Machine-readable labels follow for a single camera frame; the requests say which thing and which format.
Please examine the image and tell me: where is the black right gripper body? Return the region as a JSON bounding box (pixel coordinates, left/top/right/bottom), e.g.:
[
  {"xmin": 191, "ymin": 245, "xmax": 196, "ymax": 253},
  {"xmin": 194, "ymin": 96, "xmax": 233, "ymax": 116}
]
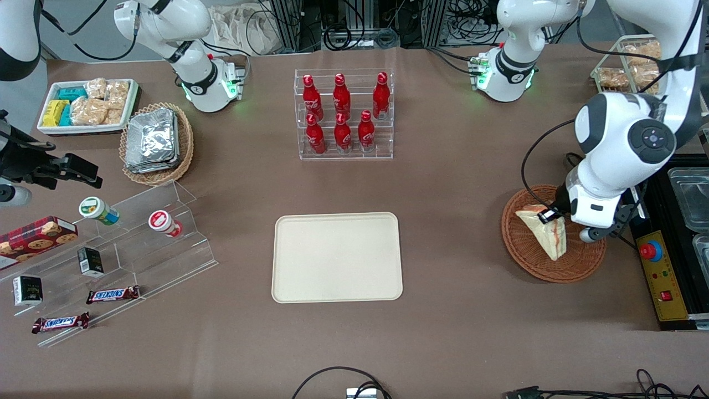
[{"xmin": 0, "ymin": 125, "xmax": 42, "ymax": 185}]

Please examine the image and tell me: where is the triangle sandwich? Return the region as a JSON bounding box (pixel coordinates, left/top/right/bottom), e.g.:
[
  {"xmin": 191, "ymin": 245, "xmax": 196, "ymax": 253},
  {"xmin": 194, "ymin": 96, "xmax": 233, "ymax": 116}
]
[{"xmin": 515, "ymin": 204, "xmax": 568, "ymax": 262}]

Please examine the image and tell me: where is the white rectangular snack tray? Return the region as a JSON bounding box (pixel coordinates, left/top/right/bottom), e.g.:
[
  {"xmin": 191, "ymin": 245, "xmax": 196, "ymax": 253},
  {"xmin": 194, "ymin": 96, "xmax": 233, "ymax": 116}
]
[{"xmin": 37, "ymin": 79, "xmax": 140, "ymax": 136}]

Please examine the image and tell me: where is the round brown wicker basket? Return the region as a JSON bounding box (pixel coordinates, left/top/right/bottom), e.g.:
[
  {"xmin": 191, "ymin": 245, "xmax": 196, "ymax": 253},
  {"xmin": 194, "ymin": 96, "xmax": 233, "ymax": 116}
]
[{"xmin": 501, "ymin": 184, "xmax": 607, "ymax": 284}]

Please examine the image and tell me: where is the oval light wicker basket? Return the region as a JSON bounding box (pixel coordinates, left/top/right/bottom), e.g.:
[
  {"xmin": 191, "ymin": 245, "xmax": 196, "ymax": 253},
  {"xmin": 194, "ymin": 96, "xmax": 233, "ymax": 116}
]
[{"xmin": 120, "ymin": 102, "xmax": 194, "ymax": 186}]

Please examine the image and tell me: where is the cream plastic tray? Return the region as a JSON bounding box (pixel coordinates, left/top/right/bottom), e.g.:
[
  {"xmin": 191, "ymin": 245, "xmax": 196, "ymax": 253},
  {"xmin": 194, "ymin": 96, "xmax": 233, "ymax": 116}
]
[{"xmin": 271, "ymin": 212, "xmax": 403, "ymax": 304}]

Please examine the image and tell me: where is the green lid cup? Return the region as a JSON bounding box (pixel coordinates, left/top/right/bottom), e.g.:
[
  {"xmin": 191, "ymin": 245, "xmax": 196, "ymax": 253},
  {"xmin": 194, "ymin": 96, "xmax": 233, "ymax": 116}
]
[{"xmin": 78, "ymin": 196, "xmax": 120, "ymax": 226}]

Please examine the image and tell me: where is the yellow snack packet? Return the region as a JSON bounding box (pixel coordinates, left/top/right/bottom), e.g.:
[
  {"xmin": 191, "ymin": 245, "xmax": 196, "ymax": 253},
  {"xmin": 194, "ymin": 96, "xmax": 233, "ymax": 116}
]
[{"xmin": 42, "ymin": 100, "xmax": 70, "ymax": 127}]

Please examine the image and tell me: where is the red cookie box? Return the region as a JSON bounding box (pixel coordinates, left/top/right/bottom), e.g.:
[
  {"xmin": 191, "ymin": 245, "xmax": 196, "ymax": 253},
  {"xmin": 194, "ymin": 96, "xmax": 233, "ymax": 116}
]
[{"xmin": 0, "ymin": 216, "xmax": 79, "ymax": 271}]

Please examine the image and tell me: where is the silver foil packet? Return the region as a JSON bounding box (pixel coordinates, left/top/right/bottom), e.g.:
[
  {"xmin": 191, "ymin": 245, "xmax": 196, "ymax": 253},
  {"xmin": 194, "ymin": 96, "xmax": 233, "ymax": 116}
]
[
  {"xmin": 125, "ymin": 111, "xmax": 181, "ymax": 174},
  {"xmin": 126, "ymin": 108, "xmax": 177, "ymax": 167}
]

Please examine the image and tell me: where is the red lid cup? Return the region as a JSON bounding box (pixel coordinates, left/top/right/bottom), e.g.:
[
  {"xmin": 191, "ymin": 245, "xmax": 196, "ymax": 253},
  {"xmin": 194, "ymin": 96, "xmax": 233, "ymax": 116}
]
[{"xmin": 148, "ymin": 210, "xmax": 183, "ymax": 238}]

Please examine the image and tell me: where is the small black box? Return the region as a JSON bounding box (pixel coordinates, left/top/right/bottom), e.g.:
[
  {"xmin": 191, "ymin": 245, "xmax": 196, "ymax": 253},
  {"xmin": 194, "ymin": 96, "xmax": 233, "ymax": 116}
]
[
  {"xmin": 13, "ymin": 275, "xmax": 44, "ymax": 307},
  {"xmin": 77, "ymin": 247, "xmax": 105, "ymax": 278}
]

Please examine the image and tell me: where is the black box with yellow panel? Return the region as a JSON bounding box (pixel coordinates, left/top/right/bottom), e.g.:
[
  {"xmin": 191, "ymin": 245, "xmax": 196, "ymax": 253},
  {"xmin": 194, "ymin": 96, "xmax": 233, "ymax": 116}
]
[{"xmin": 616, "ymin": 158, "xmax": 709, "ymax": 331}]

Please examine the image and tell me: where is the large clear plastic container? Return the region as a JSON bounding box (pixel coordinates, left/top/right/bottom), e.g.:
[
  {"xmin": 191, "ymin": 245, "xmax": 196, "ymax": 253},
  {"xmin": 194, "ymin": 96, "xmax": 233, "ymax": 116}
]
[{"xmin": 667, "ymin": 167, "xmax": 709, "ymax": 232}]

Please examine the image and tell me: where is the small clear plastic container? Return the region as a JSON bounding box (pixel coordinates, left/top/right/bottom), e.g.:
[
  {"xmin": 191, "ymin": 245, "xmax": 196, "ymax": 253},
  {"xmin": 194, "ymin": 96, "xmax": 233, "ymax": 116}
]
[{"xmin": 692, "ymin": 233, "xmax": 709, "ymax": 272}]

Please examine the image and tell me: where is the clear acrylic stepped stand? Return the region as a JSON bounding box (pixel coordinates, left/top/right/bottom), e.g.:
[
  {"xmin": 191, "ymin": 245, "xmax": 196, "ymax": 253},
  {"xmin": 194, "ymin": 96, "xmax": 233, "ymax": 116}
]
[{"xmin": 0, "ymin": 180, "xmax": 218, "ymax": 348}]

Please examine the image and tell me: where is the snickers chocolate bar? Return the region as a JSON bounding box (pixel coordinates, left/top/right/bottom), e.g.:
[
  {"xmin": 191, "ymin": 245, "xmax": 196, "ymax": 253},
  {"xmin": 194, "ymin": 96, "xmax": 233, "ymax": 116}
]
[
  {"xmin": 86, "ymin": 285, "xmax": 141, "ymax": 305},
  {"xmin": 31, "ymin": 312, "xmax": 90, "ymax": 334}
]

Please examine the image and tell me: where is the clear bag of brown snacks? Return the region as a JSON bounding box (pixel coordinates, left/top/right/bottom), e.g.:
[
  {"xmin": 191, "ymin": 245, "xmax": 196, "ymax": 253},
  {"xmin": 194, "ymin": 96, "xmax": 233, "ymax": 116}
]
[
  {"xmin": 623, "ymin": 42, "xmax": 663, "ymax": 63},
  {"xmin": 631, "ymin": 64, "xmax": 661, "ymax": 92},
  {"xmin": 598, "ymin": 68, "xmax": 630, "ymax": 89}
]

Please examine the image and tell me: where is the red cola bottle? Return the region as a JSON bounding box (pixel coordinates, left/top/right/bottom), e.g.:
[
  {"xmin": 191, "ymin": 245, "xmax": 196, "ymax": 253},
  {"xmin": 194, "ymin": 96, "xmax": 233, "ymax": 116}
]
[
  {"xmin": 333, "ymin": 73, "xmax": 352, "ymax": 120},
  {"xmin": 372, "ymin": 72, "xmax": 391, "ymax": 120},
  {"xmin": 358, "ymin": 110, "xmax": 376, "ymax": 151},
  {"xmin": 305, "ymin": 114, "xmax": 326, "ymax": 155},
  {"xmin": 302, "ymin": 74, "xmax": 323, "ymax": 120},
  {"xmin": 334, "ymin": 112, "xmax": 352, "ymax": 153}
]

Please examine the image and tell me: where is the cream cloth bag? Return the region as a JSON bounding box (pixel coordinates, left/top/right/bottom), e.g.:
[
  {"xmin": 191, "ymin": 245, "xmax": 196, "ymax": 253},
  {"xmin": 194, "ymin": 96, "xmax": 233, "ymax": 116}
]
[{"xmin": 210, "ymin": 4, "xmax": 278, "ymax": 56}]

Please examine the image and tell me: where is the clear acrylic bottle rack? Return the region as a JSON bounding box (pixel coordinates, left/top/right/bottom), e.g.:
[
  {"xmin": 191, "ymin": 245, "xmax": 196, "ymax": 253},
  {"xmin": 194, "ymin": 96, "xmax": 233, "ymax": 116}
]
[{"xmin": 294, "ymin": 68, "xmax": 394, "ymax": 161}]

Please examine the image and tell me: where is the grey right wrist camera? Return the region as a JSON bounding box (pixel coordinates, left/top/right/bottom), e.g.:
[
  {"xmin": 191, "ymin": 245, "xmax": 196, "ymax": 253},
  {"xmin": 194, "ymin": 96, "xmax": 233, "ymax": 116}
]
[{"xmin": 0, "ymin": 185, "xmax": 32, "ymax": 207}]

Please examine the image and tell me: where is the black left camera mount bracket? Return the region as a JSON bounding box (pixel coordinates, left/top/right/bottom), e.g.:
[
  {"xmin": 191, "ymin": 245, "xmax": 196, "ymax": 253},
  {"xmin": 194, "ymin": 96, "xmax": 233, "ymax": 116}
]
[{"xmin": 607, "ymin": 204, "xmax": 638, "ymax": 240}]

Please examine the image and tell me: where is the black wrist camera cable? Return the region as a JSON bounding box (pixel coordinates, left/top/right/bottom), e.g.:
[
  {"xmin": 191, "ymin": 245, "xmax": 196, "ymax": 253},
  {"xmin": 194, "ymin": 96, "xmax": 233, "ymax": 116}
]
[{"xmin": 521, "ymin": 0, "xmax": 700, "ymax": 210}]

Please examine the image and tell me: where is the white wire rack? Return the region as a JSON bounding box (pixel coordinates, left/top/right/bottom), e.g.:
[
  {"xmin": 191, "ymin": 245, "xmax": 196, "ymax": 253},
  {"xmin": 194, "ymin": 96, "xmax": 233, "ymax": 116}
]
[{"xmin": 590, "ymin": 34, "xmax": 682, "ymax": 96}]

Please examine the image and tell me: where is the thin black cable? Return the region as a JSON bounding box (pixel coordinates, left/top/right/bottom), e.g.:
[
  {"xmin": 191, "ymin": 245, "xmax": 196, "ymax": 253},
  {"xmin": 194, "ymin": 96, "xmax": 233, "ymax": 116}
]
[{"xmin": 537, "ymin": 369, "xmax": 709, "ymax": 399}]

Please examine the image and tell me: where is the aluminium frame rack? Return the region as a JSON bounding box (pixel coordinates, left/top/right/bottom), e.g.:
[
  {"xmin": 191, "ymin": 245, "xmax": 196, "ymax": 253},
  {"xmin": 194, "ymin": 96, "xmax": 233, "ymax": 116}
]
[{"xmin": 269, "ymin": 0, "xmax": 449, "ymax": 53}]

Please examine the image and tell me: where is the black looped cable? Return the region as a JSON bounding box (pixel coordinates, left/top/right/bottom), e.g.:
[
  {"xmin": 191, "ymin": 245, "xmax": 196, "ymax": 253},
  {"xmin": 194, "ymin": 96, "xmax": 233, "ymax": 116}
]
[{"xmin": 292, "ymin": 366, "xmax": 391, "ymax": 399}]

